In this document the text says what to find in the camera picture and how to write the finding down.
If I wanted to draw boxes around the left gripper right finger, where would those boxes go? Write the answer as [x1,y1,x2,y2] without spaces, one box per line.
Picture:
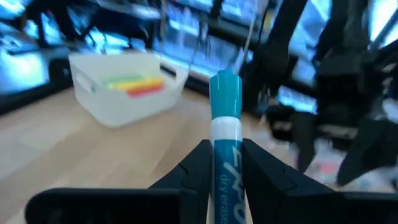
[243,139,398,224]

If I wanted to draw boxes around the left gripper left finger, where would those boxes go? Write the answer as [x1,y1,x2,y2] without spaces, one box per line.
[24,139,214,224]

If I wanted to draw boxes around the white translucent bin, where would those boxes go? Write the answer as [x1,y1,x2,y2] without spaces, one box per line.
[67,51,190,129]

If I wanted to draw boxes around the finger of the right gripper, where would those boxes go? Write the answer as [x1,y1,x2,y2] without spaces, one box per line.
[337,119,398,187]
[294,113,318,174]

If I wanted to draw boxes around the clear plastic bin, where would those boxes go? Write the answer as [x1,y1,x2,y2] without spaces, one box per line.
[248,130,398,192]

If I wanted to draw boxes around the teal Expo marker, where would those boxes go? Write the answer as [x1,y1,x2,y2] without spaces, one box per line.
[206,68,249,224]

